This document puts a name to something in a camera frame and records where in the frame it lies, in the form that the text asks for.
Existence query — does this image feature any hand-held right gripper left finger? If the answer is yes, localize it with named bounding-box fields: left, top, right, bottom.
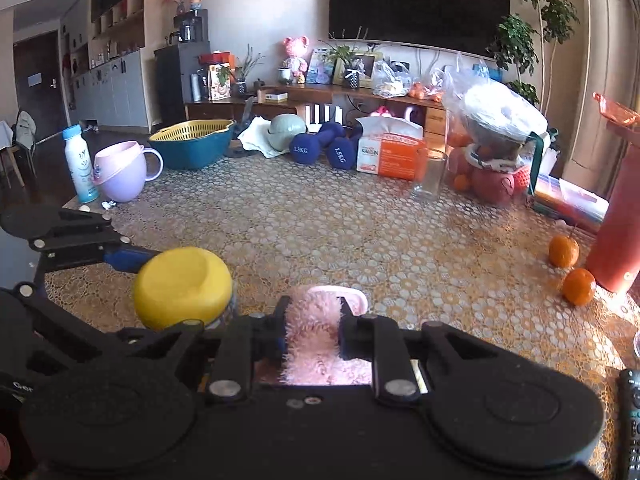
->
left=145, top=297, right=293, bottom=406

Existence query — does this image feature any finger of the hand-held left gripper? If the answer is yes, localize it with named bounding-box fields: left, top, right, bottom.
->
left=0, top=281, right=152, bottom=362
left=0, top=205, right=162, bottom=275

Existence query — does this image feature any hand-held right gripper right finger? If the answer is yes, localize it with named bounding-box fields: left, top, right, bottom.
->
left=339, top=310, right=483, bottom=406

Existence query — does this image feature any pink fluffy cleaning cloth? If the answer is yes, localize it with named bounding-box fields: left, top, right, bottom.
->
left=277, top=284, right=372, bottom=387

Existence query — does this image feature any jar with yellow lid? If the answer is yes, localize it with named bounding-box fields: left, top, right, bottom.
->
left=132, top=246, right=235, bottom=332

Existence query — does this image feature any purple and pink mug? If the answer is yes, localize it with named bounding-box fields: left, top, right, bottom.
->
left=91, top=141, right=164, bottom=204

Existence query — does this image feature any white bottle with blue cap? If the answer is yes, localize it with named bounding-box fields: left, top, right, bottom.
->
left=61, top=124, right=99, bottom=205

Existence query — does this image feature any lace patterned tablecloth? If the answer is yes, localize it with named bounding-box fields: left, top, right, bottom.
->
left=44, top=145, right=640, bottom=480

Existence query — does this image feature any yellow and teal basin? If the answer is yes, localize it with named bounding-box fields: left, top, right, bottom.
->
left=148, top=119, right=236, bottom=170

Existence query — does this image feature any wooden chair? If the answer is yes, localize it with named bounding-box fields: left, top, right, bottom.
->
left=0, top=109, right=39, bottom=188

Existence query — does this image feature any white cloth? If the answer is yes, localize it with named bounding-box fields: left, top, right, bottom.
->
left=236, top=115, right=282, bottom=154

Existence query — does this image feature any clear drinking glass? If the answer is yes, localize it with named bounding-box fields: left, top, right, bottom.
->
left=410, top=148, right=449, bottom=201

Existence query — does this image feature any black cabinet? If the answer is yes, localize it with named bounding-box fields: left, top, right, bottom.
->
left=153, top=41, right=211, bottom=127

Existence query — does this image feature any blue dumbbell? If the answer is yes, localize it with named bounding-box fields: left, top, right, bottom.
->
left=289, top=122, right=347, bottom=165
left=327, top=127, right=364, bottom=169

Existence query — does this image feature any orange and white tissue box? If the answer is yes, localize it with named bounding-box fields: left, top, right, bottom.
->
left=355, top=115, right=426, bottom=181

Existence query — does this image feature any dark wooden door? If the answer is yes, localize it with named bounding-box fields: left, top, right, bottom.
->
left=13, top=30, right=61, bottom=135

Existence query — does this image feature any printed gift bag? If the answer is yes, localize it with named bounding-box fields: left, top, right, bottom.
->
left=207, top=63, right=232, bottom=101

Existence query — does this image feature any grey-green round pot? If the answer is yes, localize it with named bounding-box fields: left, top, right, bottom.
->
left=266, top=113, right=308, bottom=152

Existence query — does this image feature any pink fruit basket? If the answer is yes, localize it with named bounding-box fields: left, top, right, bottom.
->
left=446, top=144, right=532, bottom=206

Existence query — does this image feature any orange fruit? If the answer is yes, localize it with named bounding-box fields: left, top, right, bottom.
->
left=562, top=268, right=597, bottom=306
left=548, top=234, right=580, bottom=269

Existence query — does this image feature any wooden television cabinet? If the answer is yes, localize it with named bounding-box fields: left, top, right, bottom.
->
left=184, top=82, right=451, bottom=137

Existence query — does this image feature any black coffee machine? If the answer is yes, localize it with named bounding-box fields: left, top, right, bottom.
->
left=173, top=9, right=210, bottom=44

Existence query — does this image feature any stack of colourful books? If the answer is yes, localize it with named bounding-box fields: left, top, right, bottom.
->
left=532, top=174, right=610, bottom=234

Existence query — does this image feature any pink doll figure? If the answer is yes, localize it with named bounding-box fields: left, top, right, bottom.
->
left=282, top=35, right=310, bottom=84

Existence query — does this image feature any clear plastic bag with bowl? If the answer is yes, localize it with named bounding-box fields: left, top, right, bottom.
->
left=442, top=55, right=552, bottom=162

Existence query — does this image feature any framed photo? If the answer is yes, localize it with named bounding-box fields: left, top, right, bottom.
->
left=334, top=51, right=384, bottom=88

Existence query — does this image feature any red tall bottle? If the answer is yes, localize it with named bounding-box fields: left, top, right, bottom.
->
left=584, top=92, right=640, bottom=294

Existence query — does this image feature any black remote control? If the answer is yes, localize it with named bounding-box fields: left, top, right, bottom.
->
left=618, top=368, right=640, bottom=480

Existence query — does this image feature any green potted tree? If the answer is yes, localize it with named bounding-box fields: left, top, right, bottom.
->
left=486, top=0, right=582, bottom=113

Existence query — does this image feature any white wall cupboard unit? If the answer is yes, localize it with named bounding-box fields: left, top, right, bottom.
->
left=59, top=0, right=151, bottom=133

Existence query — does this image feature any black wall television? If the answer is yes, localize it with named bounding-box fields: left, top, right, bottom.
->
left=328, top=0, right=511, bottom=59

